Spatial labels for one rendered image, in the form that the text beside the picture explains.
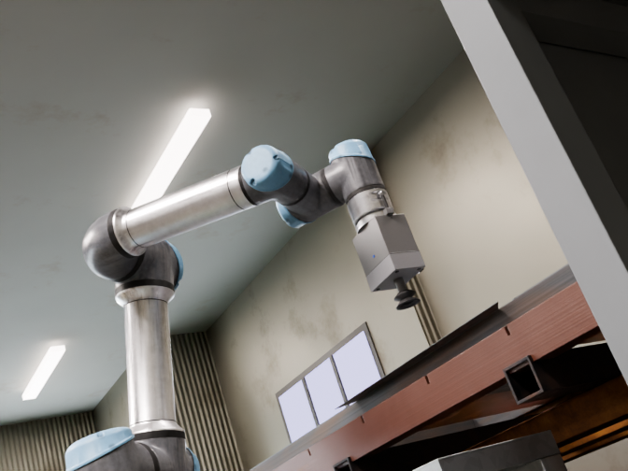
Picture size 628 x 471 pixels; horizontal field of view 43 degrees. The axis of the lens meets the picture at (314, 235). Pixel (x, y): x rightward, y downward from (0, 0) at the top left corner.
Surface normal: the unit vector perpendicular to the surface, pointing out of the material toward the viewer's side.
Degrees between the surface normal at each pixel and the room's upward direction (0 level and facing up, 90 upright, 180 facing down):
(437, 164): 90
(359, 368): 90
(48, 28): 180
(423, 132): 90
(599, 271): 90
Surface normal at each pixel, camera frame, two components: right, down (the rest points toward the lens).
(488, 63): -0.81, 0.02
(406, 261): 0.41, -0.49
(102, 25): 0.30, 0.87
